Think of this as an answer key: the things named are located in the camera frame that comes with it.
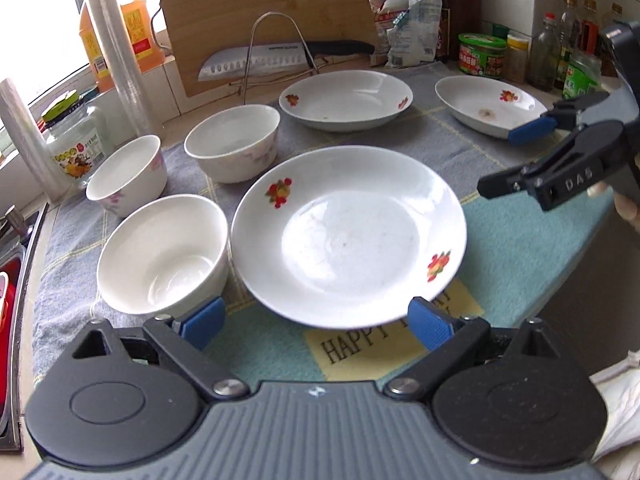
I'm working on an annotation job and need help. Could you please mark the stained white fruit plate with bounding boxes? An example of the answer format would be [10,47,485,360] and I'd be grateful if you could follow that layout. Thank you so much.
[434,76,547,140]

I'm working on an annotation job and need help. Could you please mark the white bowl pink flowers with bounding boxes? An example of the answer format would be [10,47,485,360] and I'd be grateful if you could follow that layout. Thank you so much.
[96,194,230,316]

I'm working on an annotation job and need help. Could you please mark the white sleeve forearm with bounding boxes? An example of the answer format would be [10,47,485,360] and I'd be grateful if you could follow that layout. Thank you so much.
[590,351,640,462]

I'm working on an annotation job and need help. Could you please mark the right hand white glove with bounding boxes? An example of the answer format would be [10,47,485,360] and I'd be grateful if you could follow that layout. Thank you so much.
[587,182,640,232]

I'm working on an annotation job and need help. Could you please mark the green label jar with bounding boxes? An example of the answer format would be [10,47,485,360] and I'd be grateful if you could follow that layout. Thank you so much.
[562,50,602,99]

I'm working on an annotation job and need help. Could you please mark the clear glass oil bottle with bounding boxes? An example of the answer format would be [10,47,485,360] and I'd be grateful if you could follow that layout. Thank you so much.
[526,12,561,91]

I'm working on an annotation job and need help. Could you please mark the yellow lid spice jar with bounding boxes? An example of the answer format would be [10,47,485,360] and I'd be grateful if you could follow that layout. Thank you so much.
[503,34,529,84]

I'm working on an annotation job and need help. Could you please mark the green lid sauce jar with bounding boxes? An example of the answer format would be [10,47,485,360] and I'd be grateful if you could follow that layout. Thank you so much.
[458,34,506,79]

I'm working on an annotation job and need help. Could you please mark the grey teal table mat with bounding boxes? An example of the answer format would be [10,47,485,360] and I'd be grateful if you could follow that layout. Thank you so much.
[32,64,611,383]

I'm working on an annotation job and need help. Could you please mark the white plastic food bag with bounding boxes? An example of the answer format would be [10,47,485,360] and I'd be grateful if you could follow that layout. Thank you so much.
[372,0,442,68]

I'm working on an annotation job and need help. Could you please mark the stainless steel sink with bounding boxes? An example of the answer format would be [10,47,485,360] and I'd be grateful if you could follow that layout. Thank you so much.
[1,204,49,454]

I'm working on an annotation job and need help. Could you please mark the dark soy sauce bottle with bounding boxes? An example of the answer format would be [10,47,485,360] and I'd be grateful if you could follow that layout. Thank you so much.
[423,0,452,64]

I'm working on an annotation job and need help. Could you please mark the white plastic bag roll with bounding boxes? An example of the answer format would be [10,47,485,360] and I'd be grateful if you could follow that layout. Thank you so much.
[1,79,70,204]

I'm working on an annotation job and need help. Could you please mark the glass jar peach label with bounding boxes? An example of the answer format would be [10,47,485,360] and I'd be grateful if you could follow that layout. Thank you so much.
[42,87,115,188]

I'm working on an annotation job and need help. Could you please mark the clear cling film roll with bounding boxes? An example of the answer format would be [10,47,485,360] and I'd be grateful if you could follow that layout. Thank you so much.
[85,0,156,136]

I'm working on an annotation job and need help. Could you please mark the bamboo cutting board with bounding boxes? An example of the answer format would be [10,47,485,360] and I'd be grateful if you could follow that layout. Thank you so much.
[160,0,378,98]

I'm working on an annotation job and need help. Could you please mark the orange cooking wine jug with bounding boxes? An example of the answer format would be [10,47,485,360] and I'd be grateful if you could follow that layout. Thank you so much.
[79,0,165,92]

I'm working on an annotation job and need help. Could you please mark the steel kitchen knife black handle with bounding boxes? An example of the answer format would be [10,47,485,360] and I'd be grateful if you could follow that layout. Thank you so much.
[198,40,375,82]

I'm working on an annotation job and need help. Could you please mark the steel wire rack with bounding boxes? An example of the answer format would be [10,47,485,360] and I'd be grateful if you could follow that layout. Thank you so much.
[229,11,331,106]

